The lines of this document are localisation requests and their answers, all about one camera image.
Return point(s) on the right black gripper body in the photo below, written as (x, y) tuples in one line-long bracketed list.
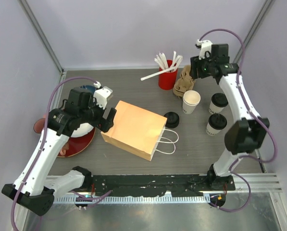
[(203, 66)]

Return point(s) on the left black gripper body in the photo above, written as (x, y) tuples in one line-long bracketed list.
[(93, 115)]

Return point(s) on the brown paper bag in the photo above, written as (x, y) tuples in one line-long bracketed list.
[(139, 132)]

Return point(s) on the brown cardboard cup carrier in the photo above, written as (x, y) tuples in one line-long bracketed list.
[(184, 83)]

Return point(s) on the black lid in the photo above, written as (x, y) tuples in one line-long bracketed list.
[(217, 121), (219, 100)]

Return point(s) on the white paper cup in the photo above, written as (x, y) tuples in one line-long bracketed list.
[(211, 131), (214, 109)]

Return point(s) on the stack of black cup lids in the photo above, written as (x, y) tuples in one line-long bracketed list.
[(172, 120)]

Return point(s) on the white straw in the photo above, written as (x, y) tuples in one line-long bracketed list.
[(158, 73)]

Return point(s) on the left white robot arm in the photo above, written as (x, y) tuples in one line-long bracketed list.
[(31, 189)]

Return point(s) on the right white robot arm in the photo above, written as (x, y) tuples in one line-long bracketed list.
[(249, 128)]

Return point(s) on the white paper plate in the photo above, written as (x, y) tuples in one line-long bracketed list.
[(83, 130)]

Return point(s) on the blue cloth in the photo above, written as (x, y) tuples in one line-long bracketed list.
[(90, 88)]

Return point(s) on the red round plate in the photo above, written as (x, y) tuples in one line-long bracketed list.
[(78, 145)]

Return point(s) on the stack of white paper cups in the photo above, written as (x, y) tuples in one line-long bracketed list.
[(191, 99)]

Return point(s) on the pink plastic cup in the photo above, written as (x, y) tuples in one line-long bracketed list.
[(39, 125)]

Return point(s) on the red straw holder cup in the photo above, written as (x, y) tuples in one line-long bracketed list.
[(166, 81)]

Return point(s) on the white wrapped straws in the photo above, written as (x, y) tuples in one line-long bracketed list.
[(169, 65)]

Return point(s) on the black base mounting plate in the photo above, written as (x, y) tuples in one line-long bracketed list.
[(179, 185)]

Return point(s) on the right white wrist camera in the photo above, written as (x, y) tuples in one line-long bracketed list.
[(205, 47)]

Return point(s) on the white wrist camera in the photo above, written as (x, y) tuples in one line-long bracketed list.
[(205, 47), (102, 95)]

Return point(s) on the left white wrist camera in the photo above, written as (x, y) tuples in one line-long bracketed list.
[(102, 95)]

